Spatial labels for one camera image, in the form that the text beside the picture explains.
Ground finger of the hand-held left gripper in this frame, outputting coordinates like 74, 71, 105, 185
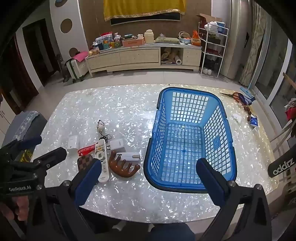
10, 147, 67, 173
0, 136, 42, 160

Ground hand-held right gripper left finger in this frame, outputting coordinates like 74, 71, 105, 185
28, 159, 103, 241

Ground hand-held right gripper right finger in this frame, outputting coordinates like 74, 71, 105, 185
196, 158, 272, 241

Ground white remote control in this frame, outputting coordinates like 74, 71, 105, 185
94, 138, 110, 183

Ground white earbud case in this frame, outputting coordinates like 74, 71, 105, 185
67, 136, 79, 154

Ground brown checkered wallet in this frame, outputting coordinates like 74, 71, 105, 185
77, 156, 94, 172

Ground red lanyard strap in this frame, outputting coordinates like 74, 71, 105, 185
77, 144, 96, 156

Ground brown wooden hand massager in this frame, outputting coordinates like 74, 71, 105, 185
109, 151, 141, 179

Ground blue plastic basket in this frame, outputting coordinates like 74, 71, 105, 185
143, 87, 237, 193

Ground white charger adapter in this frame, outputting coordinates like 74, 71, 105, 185
109, 140, 124, 153

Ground white figurine keychain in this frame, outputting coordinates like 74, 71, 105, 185
97, 120, 112, 143

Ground person's left hand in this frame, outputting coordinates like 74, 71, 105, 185
0, 196, 30, 222

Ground person's leg in jeans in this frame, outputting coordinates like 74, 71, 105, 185
148, 224, 196, 241

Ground black Zippo case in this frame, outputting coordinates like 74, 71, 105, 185
268, 155, 296, 178

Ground cream suitcase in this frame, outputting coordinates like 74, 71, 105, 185
65, 58, 89, 84

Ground dark wooden door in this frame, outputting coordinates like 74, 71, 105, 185
14, 19, 60, 88

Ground blue striped cloth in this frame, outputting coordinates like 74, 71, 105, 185
239, 93, 256, 106

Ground pink folder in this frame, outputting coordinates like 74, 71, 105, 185
72, 51, 89, 62

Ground blue flat mop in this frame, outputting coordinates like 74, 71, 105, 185
240, 86, 256, 95

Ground hanging red clothes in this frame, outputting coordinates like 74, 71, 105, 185
284, 98, 296, 121

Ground clutter of bottles and boxes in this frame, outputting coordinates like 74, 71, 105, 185
92, 32, 123, 50

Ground cream tv cabinet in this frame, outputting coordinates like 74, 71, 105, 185
84, 43, 203, 78

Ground wooden drying rack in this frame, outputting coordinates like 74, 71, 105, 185
269, 72, 296, 163

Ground white metal rack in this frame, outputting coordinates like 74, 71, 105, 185
200, 22, 229, 78

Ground orange cardboard box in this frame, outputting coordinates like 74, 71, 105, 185
122, 38, 145, 48

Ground patterned curtain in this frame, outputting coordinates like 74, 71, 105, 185
239, 7, 269, 85

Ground standing air conditioner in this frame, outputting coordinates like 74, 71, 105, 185
220, 0, 252, 80

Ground orange plastic bag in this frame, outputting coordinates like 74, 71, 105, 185
191, 30, 201, 46

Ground white bowl with fruit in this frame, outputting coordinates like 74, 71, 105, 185
178, 31, 192, 45

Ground cream lidded jar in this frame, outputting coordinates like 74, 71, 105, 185
144, 29, 154, 44

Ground green cushion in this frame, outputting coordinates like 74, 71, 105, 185
154, 37, 179, 44

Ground black television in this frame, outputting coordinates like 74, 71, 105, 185
110, 13, 181, 26

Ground white plastic bag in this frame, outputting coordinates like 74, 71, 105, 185
205, 21, 220, 33

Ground open cardboard box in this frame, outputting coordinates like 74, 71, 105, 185
196, 13, 216, 30

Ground yellow fringed cloth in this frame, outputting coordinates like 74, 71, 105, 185
103, 0, 186, 22

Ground orange handled scissors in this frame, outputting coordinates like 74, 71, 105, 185
219, 91, 245, 103

